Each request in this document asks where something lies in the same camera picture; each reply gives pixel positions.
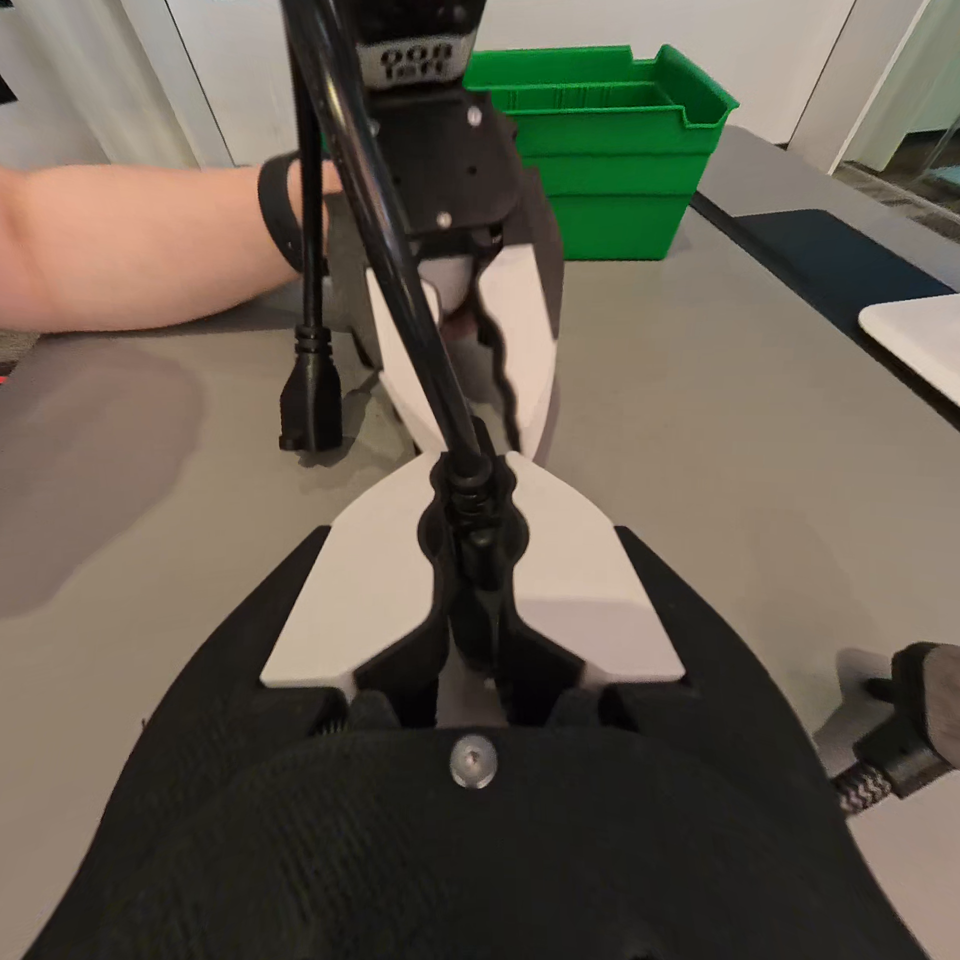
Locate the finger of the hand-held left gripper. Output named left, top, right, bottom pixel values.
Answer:
left=364, top=257, right=483, bottom=455
left=478, top=242, right=561, bottom=462

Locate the dark blue pad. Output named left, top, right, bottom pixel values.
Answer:
left=731, top=208, right=957, bottom=301

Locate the white stand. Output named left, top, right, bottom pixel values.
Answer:
left=858, top=294, right=960, bottom=410

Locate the person's left forearm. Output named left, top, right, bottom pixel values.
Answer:
left=0, top=161, right=331, bottom=331

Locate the black wristband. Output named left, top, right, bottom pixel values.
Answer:
left=257, top=150, right=331, bottom=275

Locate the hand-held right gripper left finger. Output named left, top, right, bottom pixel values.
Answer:
left=258, top=452, right=455, bottom=727

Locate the braided power strip cable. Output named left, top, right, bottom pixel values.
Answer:
left=828, top=641, right=960, bottom=815

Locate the black power cord with plug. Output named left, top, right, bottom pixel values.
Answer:
left=277, top=0, right=526, bottom=676

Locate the green plastic bin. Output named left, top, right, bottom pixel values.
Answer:
left=463, top=43, right=740, bottom=262

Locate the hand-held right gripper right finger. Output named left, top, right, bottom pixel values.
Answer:
left=495, top=450, right=687, bottom=727

